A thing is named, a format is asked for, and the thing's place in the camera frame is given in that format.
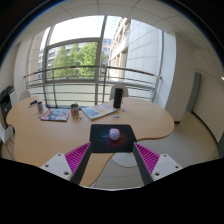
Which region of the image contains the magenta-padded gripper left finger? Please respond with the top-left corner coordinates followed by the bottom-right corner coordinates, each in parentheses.
top-left (39, 142), bottom-right (93, 185)

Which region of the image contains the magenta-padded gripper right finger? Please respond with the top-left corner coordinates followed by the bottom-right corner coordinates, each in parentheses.
top-left (132, 142), bottom-right (184, 186)

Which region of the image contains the black mouse pad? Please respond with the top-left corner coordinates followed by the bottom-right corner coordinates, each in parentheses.
top-left (89, 123), bottom-right (138, 154)

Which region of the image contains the white round table base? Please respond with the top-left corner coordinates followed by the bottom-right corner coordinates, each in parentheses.
top-left (111, 151), bottom-right (138, 168)

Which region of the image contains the red magazine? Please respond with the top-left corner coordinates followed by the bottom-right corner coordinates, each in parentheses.
top-left (40, 107), bottom-right (72, 122)

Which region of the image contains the printed mug with plant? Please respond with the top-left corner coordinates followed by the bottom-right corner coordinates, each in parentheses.
top-left (70, 103), bottom-right (80, 117)

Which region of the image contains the light blue picture book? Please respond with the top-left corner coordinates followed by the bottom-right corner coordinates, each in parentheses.
top-left (81, 102), bottom-right (118, 121)

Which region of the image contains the grey door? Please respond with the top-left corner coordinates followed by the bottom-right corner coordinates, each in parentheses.
top-left (185, 72), bottom-right (203, 113)

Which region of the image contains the black and white printer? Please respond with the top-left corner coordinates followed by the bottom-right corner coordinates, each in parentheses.
top-left (0, 85), bottom-right (16, 126)

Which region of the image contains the black cylindrical bottle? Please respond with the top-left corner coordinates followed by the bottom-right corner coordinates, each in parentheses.
top-left (112, 87), bottom-right (124, 109)

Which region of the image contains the metal balcony railing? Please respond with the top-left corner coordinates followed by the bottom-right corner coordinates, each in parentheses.
top-left (23, 65), bottom-right (163, 108)

